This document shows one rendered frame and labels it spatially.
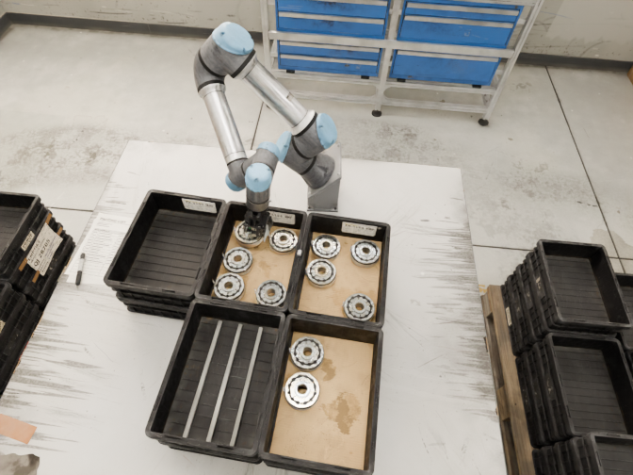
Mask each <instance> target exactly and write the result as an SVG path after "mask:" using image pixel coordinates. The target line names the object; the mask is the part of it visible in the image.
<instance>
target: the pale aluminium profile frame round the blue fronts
mask: <svg viewBox="0 0 633 475"><path fill-rule="evenodd" d="M543 2H544V0H542V1H541V3H540V0H537V3H536V5H535V7H531V9H530V12H529V14H528V16H527V18H526V19H523V18H519V20H518V22H517V23H518V24H522V25H523V27H522V30H521V32H520V34H519V36H518V38H517V41H516V43H515V45H514V46H513V48H512V49H504V48H492V47H479V46H467V45H456V44H443V43H431V42H419V41H396V40H394V37H396V36H397V35H398V30H396V28H397V23H398V15H399V14H400V15H401V12H402V9H400V4H401V0H394V5H393V8H390V9H389V14H392V16H391V21H390V26H389V29H386V31H385V37H384V39H372V38H360V37H349V36H337V35H326V34H313V33H300V32H287V31H275V30H269V24H268V5H275V0H260V6H261V18H262V30H263V43H264V55H265V66H266V68H267V69H268V70H269V71H270V72H271V73H272V74H273V75H274V76H275V77H276V78H277V77H281V78H293V79H305V80H316V81H328V82H340V83H351V84H363V85H374V86H375V87H376V94H375V95H373V96H361V95H349V94H337V93H326V92H314V91H303V90H289V91H290V92H291V93H292V94H293V95H294V96H295V97H296V98H302V99H315V100H326V101H337V102H349V103H360V104H372V105H375V109H374V110H372V112H371V114H372V116H374V117H380V116H381V105H384V106H405V107H417V108H429V109H441V110H452V111H463V112H475V113H483V115H482V117H483V119H479V121H478V123H479V124H480V125H482V126H486V125H488V123H489V122H488V121H487V120H489V118H490V115H491V113H492V111H493V109H494V107H495V104H496V102H497V99H498V97H499V95H500V93H501V91H502V90H503V88H504V85H505V83H506V81H507V79H508V77H509V75H510V73H511V69H512V67H513V65H514V63H515V61H516V59H517V58H518V56H519V53H520V51H521V49H522V47H523V45H524V43H525V41H526V39H527V36H528V33H529V31H530V29H531V28H532V26H533V24H534V21H535V19H536V17H537V15H538V13H539V11H540V9H541V6H542V4H543ZM539 3H540V5H539ZM538 5H539V6H538ZM386 39H387V40H386ZM270 40H274V41H273V44H272V48H271V52H270ZM277 40H282V41H306V42H318V43H330V44H342V45H353V46H364V47H377V48H382V53H381V63H380V68H379V74H378V77H377V76H376V77H369V76H366V75H361V76H357V75H344V74H323V73H310V72H299V71H295V70H279V69H278V52H277ZM395 49H400V50H413V51H424V52H436V53H449V54H460V55H472V56H485V57H507V58H508V61H507V63H506V65H505V67H504V70H503V71H502V70H496V72H495V75H494V78H493V80H492V82H491V83H492V86H491V87H487V86H483V85H463V84H450V83H439V82H427V81H415V80H406V79H401V78H397V79H392V78H386V76H387V72H388V67H389V66H391V64H392V61H390V57H391V56H392V55H393V54H394V50H395ZM498 74H501V76H500V77H499V79H498V76H497V75H498ZM390 87H398V88H410V89H421V90H444V91H456V92H468V93H479V94H481V95H482V100H483V104H484V106H476V105H465V104H453V103H442V102H430V101H418V100H407V99H396V98H387V97H386V96H385V95H384V94H383V92H384V91H385V90H386V89H387V88H390ZM490 94H491V95H492V96H491V99H490Z"/></svg>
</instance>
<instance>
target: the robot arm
mask: <svg viewBox="0 0 633 475"><path fill-rule="evenodd" d="M253 46H254V44H253V40H252V39H251V35H250V34H249V33H248V31H247V30H246V29H244V28H243V27H242V26H240V25H238V24H235V23H230V22H226V23H223V24H221V25H220V26H219V27H218V28H216V29H215V30H214V31H213V33H212V35H211V36H210V37H209V38H208V39H207V41H206V42H205V43H204V44H203V45H202V47H200V49H199V50H198V51H197V53H196V55H195V58H194V63H193V73H194V80H195V85H196V88H197V92H198V93H199V96H200V97H201V98H202V99H203V100H204V103H205V106H206V108H207V111H208V114H209V117H210V120H211V123H212V125H213V127H214V130H215V133H216V136H217V139H218V142H219V146H220V149H221V151H222V154H223V157H224V160H225V162H226V165H227V168H228V171H229V172H228V173H227V174H226V176H225V183H226V185H227V187H228V188H229V189H230V190H232V191H236V192H239V191H241V190H243V189H246V206H247V209H248V211H246V214H245V217H244V225H243V229H244V234H245V231H246V228H247V235H246V238H247V236H248V234H250V233H252V234H256V236H257V237H261V236H262V234H263V238H264V242H265V240H266V238H267V236H268V234H269V232H270V228H271V227H272V224H273V219H272V217H271V216H270V213H269V212H268V206H269V203H271V199H269V197H270V187H271V183H272V180H273V176H274V173H275V170H276V167H277V164H278V162H279V161H280V163H283V164H284V165H285V166H286V167H288V168H289V169H291V170H292V171H294V172H296V173H297V174H299V175H300V176H301V178H302V179H303V180H304V182H305V183H306V184H307V186H309V187H310V188H313V189H317V188H321V187H322V186H324V185H325V184H326V183H327V182H328V180H329V179H330V178H331V176H332V174H333V171H334V166H335V162H334V159H333V158H332V157H331V156H329V155H325V154H322V153H321V152H323V151H324V150H326V149H328V148H330V146H332V145H333V144H334V143H335V142H336V140H337V130H336V127H335V124H334V122H333V120H332V118H331V117H330V116H329V115H328V114H326V113H320V114H317V113H316V112H315V111H314V110H313V109H306V108H305V107H304V106H303V105H302V104H301V103H300V102H299V101H298V100H297V98H296V97H295V96H294V95H293V94H292V93H291V92H290V91H289V90H288V89H287V88H286V87H285V86H284V85H283V84H282V83H281V82H280V81H279V80H278V79H277V78H276V77H275V76H274V75H273V74H272V73H271V72H270V71H269V70H268V69H267V68H266V67H265V66H264V65H263V64H262V63H261V62H260V61H259V60H258V59H257V53H256V51H255V50H254V49H253ZM227 74H228V75H230V76H231V77H232V78H233V79H241V80H242V81H243V82H244V83H245V84H246V85H247V86H248V87H249V88H250V89H251V90H252V91H253V92H254V93H255V94H256V95H257V96H259V97H260V98H261V99H262V100H263V101H264V102H265V103H266V104H267V105H268V106H269V107H270V108H271V109H272V110H273V111H274V112H275V113H276V114H278V115H279V116H280V117H281V118H282V119H283V120H284V121H285V122H286V123H287V124H288V125H289V126H290V127H291V132H289V131H285V132H283V133H282V134H281V136H280V137H279V138H278V140H277V142H276V144H274V143H272V142H270V141H264V142H261V143H260V144H259V145H258V148H257V149H256V153H255V154H254V155H252V156H251V157H249V158H248V157H247V155H246V152H245V149H244V146H243V143H242V140H241V137H240V136H239V133H238V130H237V127H236V124H235V120H234V117H233V114H232V111H231V109H230V106H229V103H228V101H227V98H226V95H225V91H226V86H225V83H224V79H225V76H226V75H227Z"/></svg>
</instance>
